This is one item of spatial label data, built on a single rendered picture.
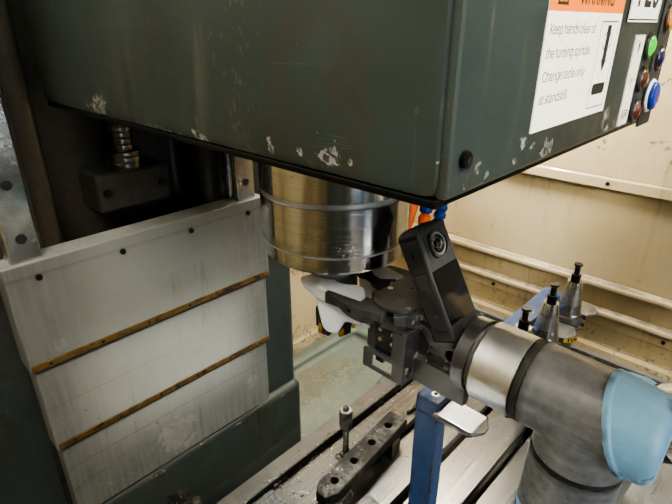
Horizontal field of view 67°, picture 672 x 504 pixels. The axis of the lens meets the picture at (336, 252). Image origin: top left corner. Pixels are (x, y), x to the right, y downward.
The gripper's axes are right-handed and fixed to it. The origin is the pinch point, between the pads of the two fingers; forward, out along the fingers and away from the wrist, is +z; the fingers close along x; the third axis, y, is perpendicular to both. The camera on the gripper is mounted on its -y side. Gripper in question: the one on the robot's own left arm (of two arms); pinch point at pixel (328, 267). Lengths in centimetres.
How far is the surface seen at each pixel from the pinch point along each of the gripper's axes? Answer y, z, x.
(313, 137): -18.6, -10.4, -12.5
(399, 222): -7.9, -8.9, 0.8
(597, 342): 56, -9, 101
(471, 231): 35, 34, 101
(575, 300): 21, -13, 53
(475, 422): 25.6, -13.6, 16.4
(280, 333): 45, 45, 30
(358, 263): -4.6, -7.8, -3.9
